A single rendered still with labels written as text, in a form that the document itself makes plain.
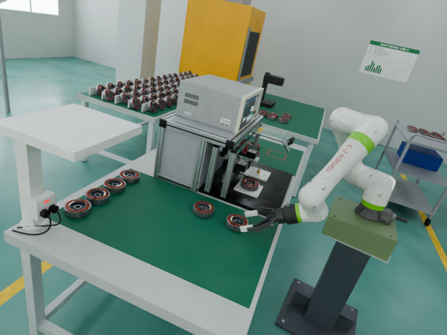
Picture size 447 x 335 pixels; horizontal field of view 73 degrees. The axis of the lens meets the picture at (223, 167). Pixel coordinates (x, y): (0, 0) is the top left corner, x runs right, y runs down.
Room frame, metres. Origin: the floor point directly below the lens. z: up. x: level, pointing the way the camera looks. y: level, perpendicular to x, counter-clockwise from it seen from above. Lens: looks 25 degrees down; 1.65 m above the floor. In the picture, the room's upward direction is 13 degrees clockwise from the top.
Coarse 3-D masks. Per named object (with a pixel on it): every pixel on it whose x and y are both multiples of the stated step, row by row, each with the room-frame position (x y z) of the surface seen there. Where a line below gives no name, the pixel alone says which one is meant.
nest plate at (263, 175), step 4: (252, 168) 1.94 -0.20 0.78; (256, 168) 1.96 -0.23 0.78; (252, 172) 1.88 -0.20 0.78; (256, 172) 1.89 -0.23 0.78; (260, 172) 1.91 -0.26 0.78; (264, 172) 1.92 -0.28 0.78; (268, 172) 1.93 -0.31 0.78; (252, 176) 1.82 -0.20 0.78; (256, 176) 1.83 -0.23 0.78; (260, 176) 1.84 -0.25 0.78; (264, 176) 1.86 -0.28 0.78; (268, 176) 1.87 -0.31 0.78; (264, 180) 1.80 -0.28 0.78
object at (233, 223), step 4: (228, 216) 1.29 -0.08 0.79; (232, 216) 1.30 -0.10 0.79; (236, 216) 1.31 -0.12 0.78; (240, 216) 1.31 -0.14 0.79; (228, 220) 1.26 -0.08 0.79; (232, 220) 1.29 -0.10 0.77; (236, 220) 1.29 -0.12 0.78; (240, 220) 1.30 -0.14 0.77; (244, 220) 1.29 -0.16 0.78; (228, 224) 1.24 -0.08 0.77; (232, 224) 1.23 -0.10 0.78; (236, 224) 1.24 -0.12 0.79; (244, 224) 1.25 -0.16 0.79; (232, 228) 1.22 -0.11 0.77; (236, 228) 1.22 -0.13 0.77
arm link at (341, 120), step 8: (336, 112) 1.49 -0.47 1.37; (344, 112) 1.47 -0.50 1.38; (352, 112) 1.45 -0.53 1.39; (360, 112) 1.45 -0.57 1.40; (336, 120) 1.46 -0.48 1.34; (344, 120) 1.44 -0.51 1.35; (352, 120) 1.41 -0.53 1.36; (336, 128) 1.47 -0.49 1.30; (344, 128) 1.43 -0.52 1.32; (352, 128) 1.40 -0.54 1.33; (336, 136) 1.51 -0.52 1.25; (344, 136) 1.48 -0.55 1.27; (360, 168) 1.58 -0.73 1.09; (352, 176) 1.58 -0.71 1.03; (352, 184) 1.60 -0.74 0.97
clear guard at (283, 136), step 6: (258, 126) 2.01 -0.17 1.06; (264, 126) 2.05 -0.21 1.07; (252, 132) 1.86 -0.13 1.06; (258, 132) 1.88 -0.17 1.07; (264, 132) 1.91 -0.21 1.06; (270, 132) 1.94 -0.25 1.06; (276, 132) 1.97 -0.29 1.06; (282, 132) 2.00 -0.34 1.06; (288, 132) 2.04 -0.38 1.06; (270, 138) 1.83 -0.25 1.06; (276, 138) 1.84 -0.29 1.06; (282, 138) 1.87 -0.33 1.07; (288, 138) 1.96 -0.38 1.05; (288, 150) 1.81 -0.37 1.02
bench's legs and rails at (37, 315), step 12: (24, 252) 0.92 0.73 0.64; (24, 264) 0.92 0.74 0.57; (36, 264) 0.94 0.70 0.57; (24, 276) 0.92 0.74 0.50; (36, 276) 0.93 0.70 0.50; (36, 288) 0.93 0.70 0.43; (72, 288) 1.15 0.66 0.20; (36, 300) 0.92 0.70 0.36; (60, 300) 1.06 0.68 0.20; (36, 312) 0.92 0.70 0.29; (48, 312) 0.99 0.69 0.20; (36, 324) 0.91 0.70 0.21; (48, 324) 0.93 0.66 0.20
